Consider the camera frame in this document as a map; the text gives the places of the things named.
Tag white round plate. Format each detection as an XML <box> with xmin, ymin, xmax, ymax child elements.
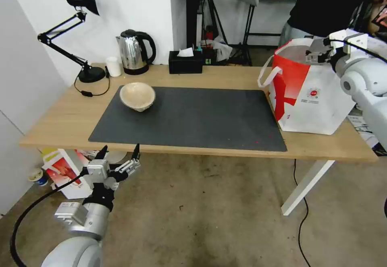
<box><xmin>106</xmin><ymin>151</ymin><xmax>127</xmax><ymax>167</ymax></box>

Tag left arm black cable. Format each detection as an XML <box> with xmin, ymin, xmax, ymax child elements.
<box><xmin>10</xmin><ymin>166</ymin><xmax>91</xmax><ymax>267</ymax></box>

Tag white plastic bag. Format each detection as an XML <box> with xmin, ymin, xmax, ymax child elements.
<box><xmin>211</xmin><ymin>39</ymin><xmax>233</xmax><ymax>63</ymax></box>

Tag dark grey desk mat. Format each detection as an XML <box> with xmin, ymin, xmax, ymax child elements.
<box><xmin>88</xmin><ymin>85</ymin><xmax>288</xmax><ymax>152</ymax></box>

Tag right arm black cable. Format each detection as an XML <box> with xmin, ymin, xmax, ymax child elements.
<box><xmin>323</xmin><ymin>37</ymin><xmax>387</xmax><ymax>64</ymax></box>

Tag red white carton box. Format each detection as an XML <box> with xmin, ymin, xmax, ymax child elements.
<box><xmin>42</xmin><ymin>148</ymin><xmax>98</xmax><ymax>200</ymax></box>

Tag printed paper sheets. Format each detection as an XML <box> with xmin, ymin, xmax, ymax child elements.
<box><xmin>347</xmin><ymin>114</ymin><xmax>387</xmax><ymax>156</ymax></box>

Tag black tripod stand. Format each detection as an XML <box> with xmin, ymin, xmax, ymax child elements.
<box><xmin>198</xmin><ymin>0</ymin><xmax>231</xmax><ymax>50</ymax></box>

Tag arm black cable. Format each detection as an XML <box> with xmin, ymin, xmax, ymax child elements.
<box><xmin>323</xmin><ymin>37</ymin><xmax>387</xmax><ymax>64</ymax></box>
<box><xmin>10</xmin><ymin>166</ymin><xmax>91</xmax><ymax>267</ymax></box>

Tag black lamp cord with switch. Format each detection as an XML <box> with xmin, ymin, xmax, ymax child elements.
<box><xmin>74</xmin><ymin>66</ymin><xmax>111</xmax><ymax>98</ymax></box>

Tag person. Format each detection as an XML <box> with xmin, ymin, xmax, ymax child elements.
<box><xmin>278</xmin><ymin>0</ymin><xmax>387</xmax><ymax>50</ymax></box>

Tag beige paper bowl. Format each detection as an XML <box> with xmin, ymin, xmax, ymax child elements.
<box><xmin>119</xmin><ymin>82</ymin><xmax>156</xmax><ymax>113</ymax></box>

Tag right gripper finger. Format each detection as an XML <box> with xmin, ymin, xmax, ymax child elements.
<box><xmin>304</xmin><ymin>52</ymin><xmax>331</xmax><ymax>64</ymax></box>
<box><xmin>309</xmin><ymin>38</ymin><xmax>329</xmax><ymax>53</ymax></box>

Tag instant noodle cup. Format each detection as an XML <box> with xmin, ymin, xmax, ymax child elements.
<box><xmin>27</xmin><ymin>169</ymin><xmax>48</xmax><ymax>187</ymax></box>

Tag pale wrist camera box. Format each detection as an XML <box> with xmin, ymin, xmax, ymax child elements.
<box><xmin>87</xmin><ymin>159</ymin><xmax>110</xmax><ymax>185</ymax></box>
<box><xmin>329</xmin><ymin>31</ymin><xmax>348</xmax><ymax>50</ymax></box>

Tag red white takeout bag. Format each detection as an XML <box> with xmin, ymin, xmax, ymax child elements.
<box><xmin>257</xmin><ymin>38</ymin><xmax>357</xmax><ymax>136</ymax></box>

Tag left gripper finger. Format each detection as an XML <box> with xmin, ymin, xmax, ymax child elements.
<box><xmin>90</xmin><ymin>145</ymin><xmax>108</xmax><ymax>162</ymax></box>
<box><xmin>116</xmin><ymin>143</ymin><xmax>142</xmax><ymax>180</ymax></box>

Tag black floor cable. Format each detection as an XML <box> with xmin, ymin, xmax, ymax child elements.
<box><xmin>291</xmin><ymin>158</ymin><xmax>312</xmax><ymax>267</ymax></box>

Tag steel electric kettle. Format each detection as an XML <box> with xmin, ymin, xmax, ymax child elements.
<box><xmin>116</xmin><ymin>29</ymin><xmax>157</xmax><ymax>76</ymax></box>

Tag black light stand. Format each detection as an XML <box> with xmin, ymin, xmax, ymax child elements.
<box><xmin>240</xmin><ymin>3</ymin><xmax>257</xmax><ymax>67</ymax></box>

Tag white cylindrical cup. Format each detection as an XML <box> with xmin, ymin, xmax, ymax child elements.
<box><xmin>105</xmin><ymin>56</ymin><xmax>122</xmax><ymax>77</ymax></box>

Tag white table leg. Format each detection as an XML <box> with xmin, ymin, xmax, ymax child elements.
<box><xmin>281</xmin><ymin>159</ymin><xmax>335</xmax><ymax>216</ymax></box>

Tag black tissue box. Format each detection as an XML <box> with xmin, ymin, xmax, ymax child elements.
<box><xmin>168</xmin><ymin>48</ymin><xmax>204</xmax><ymax>75</ymax></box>

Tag black desk lamp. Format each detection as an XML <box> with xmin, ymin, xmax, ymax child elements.
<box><xmin>37</xmin><ymin>0</ymin><xmax>106</xmax><ymax>83</ymax></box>

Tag yellow bag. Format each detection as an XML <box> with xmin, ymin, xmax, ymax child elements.
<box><xmin>39</xmin><ymin>147</ymin><xmax>60</xmax><ymax>159</ymax></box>

